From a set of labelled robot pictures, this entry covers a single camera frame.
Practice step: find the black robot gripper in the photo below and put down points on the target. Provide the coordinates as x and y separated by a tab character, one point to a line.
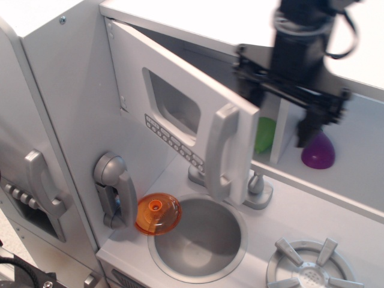
294	69

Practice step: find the grey microwave door handle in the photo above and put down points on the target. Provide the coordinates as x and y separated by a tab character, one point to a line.
224	126

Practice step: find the white toy microwave door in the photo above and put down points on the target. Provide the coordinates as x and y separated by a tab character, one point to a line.
177	101

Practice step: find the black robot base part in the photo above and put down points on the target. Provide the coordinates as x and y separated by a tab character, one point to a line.
15	272

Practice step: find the green toy vegetable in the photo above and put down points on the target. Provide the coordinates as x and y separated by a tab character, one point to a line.
265	134

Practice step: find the purple toy eggplant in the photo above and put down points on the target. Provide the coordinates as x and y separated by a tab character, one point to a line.
320	153

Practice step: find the grey toy faucet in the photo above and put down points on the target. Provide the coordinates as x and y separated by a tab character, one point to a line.
259	192

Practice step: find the round metal sink bowl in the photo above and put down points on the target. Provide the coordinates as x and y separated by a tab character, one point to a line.
209	242

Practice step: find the grey toy stove burner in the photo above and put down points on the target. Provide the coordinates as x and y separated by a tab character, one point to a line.
307	263

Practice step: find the orange transparent pot lid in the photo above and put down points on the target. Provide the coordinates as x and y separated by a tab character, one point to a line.
158	213

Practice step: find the grey toy telephone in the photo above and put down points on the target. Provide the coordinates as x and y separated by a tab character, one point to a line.
116	192

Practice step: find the grey fridge water dispenser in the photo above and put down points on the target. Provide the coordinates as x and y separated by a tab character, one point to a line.
29	210

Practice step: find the grey fridge door handle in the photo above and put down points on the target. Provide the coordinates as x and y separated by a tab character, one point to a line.
40	183

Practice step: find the grey oven handle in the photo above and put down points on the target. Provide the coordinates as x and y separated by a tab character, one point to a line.
90	281

